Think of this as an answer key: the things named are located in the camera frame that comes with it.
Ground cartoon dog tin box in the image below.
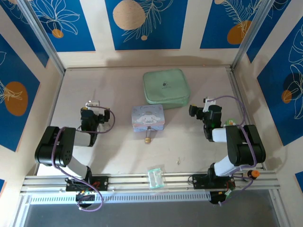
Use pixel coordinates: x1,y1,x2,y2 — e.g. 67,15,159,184
131,104,164,133

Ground small brass padlock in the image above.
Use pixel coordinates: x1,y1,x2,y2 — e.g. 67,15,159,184
144,126,152,144

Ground mint green zip pouch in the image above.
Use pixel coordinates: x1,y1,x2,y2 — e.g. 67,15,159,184
143,68,191,110

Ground orange capped small bottle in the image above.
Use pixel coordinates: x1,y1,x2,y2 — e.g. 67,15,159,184
242,170,260,182

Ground clear plastic packet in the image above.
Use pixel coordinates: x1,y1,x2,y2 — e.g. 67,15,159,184
146,166,165,190

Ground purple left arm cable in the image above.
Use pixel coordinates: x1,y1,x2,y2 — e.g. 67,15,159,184
51,105,116,211

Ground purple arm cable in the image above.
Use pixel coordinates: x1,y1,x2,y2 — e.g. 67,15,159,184
212,95,258,206
51,105,116,211

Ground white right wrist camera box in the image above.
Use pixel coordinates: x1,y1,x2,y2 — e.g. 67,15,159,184
204,96,216,112

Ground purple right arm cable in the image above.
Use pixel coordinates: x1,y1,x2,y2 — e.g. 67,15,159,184
212,95,258,206

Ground aluminium side rail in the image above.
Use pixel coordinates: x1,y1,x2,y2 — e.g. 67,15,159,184
226,67,266,170

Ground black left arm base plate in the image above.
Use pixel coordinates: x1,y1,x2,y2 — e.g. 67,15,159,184
65,176,109,192

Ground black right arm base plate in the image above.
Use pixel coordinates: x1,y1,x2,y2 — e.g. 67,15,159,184
192,174,235,190

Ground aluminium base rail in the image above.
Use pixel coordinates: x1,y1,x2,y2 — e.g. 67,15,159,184
20,172,280,194

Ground white slotted cable duct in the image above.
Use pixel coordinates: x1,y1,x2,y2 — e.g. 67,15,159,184
28,192,212,205

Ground aluminium frame post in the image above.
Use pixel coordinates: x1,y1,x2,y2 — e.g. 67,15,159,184
18,0,66,74
230,0,277,70

